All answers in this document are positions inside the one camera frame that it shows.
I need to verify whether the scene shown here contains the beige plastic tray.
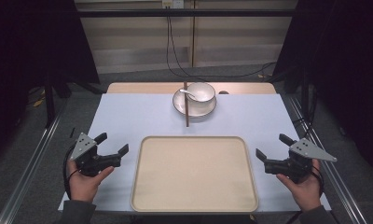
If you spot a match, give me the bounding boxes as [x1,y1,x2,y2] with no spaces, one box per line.
[130,135,259,214]

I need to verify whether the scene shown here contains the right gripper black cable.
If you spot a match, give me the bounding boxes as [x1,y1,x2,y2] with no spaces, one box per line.
[311,164,325,199]

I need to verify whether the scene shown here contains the black curtain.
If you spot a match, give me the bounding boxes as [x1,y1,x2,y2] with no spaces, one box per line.
[271,0,373,180]
[0,0,101,164]

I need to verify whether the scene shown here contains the white wall socket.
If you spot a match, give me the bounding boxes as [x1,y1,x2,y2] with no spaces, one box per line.
[161,0,185,9]

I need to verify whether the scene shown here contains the person's right hand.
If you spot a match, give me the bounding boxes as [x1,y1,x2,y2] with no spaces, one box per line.
[275,158,323,213]

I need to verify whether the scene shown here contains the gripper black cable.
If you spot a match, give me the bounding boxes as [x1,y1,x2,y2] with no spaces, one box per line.
[311,164,325,199]
[62,143,80,201]

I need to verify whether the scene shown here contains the brown wooden chopsticks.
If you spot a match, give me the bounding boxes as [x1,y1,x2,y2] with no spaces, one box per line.
[183,81,190,128]

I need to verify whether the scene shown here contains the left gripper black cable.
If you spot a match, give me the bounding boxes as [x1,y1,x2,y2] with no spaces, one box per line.
[62,143,80,201]

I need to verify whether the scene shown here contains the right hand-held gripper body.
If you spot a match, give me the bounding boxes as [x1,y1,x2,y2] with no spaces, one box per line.
[287,137,338,185]

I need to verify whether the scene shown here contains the white ceramic bowl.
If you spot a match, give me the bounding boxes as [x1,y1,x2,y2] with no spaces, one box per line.
[186,81,217,104]

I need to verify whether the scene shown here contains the black horizontal frame bar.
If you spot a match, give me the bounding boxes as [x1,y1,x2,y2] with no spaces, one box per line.
[76,8,298,19]

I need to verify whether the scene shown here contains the white round plate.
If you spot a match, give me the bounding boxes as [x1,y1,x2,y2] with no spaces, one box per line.
[172,87,217,119]

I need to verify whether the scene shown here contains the pale table mat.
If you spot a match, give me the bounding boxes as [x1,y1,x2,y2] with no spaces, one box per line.
[57,92,332,213]

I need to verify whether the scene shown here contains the black hanging wall cable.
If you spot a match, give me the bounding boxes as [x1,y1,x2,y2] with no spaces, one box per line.
[168,15,195,78]
[165,6,278,82]

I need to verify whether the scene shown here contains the person's left hand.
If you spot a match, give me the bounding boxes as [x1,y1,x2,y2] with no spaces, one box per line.
[65,159,116,203]

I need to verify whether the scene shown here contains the metal floor rail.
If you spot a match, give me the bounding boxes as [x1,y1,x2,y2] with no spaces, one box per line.
[0,101,68,224]
[287,95,368,224]

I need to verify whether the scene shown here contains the black metal stand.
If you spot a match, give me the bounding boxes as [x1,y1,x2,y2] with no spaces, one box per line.
[43,74,57,129]

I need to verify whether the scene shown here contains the white ceramic spoon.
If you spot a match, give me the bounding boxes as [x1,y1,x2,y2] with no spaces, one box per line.
[179,88,198,99]

